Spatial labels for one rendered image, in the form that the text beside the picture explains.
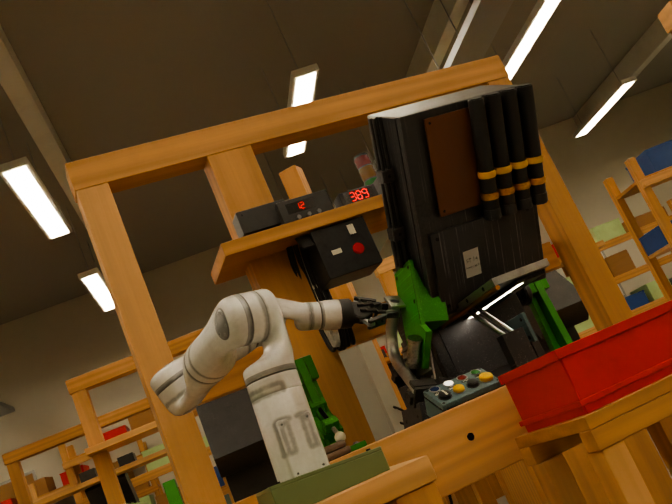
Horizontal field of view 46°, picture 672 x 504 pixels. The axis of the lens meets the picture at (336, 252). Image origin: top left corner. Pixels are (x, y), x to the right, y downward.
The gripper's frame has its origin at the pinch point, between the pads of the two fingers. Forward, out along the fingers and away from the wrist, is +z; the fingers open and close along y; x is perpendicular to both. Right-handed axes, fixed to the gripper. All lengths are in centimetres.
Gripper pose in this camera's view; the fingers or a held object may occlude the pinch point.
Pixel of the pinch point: (390, 310)
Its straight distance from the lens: 205.4
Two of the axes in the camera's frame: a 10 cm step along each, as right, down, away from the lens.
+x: -0.8, 9.0, 4.2
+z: 9.6, -0.5, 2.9
